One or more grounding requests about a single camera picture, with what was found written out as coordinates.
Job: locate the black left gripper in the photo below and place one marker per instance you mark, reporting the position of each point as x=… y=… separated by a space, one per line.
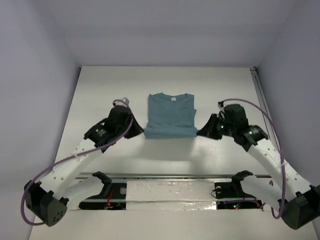
x=131 y=124

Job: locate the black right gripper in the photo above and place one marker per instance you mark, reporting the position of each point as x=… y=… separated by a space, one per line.
x=208 y=130

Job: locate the teal blue t-shirt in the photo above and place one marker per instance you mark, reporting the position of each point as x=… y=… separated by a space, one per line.
x=170 y=120

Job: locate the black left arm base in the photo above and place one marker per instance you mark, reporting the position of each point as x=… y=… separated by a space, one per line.
x=111 y=196

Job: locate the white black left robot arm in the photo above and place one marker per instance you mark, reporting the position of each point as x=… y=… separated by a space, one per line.
x=50 y=194

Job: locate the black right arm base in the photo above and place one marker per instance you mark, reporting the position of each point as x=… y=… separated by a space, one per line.
x=230 y=195

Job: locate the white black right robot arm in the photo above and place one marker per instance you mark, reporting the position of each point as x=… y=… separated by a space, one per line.
x=296 y=200

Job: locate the white foam front panel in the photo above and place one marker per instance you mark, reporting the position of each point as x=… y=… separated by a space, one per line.
x=170 y=195

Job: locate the aluminium front table rail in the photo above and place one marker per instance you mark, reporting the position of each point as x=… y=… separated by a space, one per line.
x=158 y=176

